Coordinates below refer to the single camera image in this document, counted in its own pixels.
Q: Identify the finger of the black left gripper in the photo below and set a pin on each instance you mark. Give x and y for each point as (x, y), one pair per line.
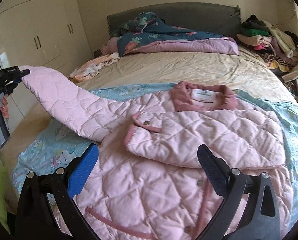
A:
(20, 74)

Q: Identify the dark floral purple quilt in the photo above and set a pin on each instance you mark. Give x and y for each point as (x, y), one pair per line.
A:
(147, 33)

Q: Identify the bed with beige sheet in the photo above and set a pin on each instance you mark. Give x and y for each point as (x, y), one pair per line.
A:
(245, 71)

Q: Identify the dark grey headboard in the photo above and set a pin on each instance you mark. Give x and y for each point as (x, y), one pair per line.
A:
(214, 18)

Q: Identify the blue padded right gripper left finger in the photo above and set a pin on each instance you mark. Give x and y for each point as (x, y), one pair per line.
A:
(80, 169)

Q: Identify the peach white small cloth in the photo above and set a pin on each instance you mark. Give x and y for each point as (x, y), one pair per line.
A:
(92, 68)

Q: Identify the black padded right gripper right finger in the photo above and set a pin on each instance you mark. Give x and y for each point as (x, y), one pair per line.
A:
(216, 169)

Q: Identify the pink quilted jacket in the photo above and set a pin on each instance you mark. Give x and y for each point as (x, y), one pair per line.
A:
(148, 183)

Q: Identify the pile of mixed clothes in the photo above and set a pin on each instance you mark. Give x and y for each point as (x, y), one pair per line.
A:
(278, 49)

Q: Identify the light blue cartoon blanket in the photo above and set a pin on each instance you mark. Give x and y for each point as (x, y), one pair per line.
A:
(56, 141)

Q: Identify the cream built-in wardrobe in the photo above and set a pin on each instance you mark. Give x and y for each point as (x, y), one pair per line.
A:
(46, 33)

